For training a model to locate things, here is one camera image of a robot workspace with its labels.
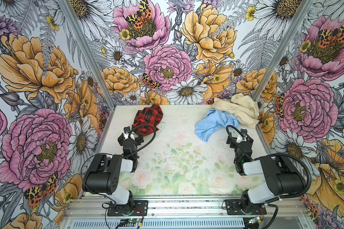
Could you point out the aluminium corner post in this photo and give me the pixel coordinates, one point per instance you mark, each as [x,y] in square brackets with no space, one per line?
[287,37]
[86,50]

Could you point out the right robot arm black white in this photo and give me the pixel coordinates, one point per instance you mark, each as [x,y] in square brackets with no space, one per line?
[285,176]

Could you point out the light blue cloth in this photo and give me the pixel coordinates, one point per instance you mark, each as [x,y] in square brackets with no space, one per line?
[213,121]

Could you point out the red black plaid cloth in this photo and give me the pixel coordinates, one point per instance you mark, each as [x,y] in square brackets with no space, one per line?
[146,119]

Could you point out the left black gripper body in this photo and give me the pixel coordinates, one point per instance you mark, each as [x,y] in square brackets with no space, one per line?
[138,140]

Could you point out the left green circuit board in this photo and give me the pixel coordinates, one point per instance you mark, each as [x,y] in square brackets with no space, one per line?
[131,222]

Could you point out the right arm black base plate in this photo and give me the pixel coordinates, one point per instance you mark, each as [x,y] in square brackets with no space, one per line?
[237,207]

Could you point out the right green circuit board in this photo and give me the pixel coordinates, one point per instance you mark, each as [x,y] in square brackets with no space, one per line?
[254,220]

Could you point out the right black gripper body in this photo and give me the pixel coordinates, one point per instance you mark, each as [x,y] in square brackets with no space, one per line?
[232,145]

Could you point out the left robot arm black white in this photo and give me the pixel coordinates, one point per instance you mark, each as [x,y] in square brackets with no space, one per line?
[103,174]

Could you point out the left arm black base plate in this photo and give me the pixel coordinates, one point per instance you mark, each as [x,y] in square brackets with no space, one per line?
[127,208]

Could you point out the aluminium front frame rail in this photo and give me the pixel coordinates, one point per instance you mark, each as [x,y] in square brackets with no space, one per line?
[186,212]

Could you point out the left aluminium corner post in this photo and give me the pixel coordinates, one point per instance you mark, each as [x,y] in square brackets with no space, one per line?
[86,50]

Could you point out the beige cream cloth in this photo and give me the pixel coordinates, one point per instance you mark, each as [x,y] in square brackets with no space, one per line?
[242,107]

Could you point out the right aluminium corner post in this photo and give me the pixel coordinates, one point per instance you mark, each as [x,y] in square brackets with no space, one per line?
[287,37]

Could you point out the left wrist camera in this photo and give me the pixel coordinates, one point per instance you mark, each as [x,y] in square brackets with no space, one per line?
[127,130]

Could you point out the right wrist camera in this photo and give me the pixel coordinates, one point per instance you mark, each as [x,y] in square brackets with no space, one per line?
[243,134]

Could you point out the green circuit board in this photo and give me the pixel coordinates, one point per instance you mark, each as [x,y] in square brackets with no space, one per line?
[254,220]
[131,222]

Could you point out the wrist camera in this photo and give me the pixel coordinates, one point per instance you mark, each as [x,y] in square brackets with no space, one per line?
[127,130]
[243,134]

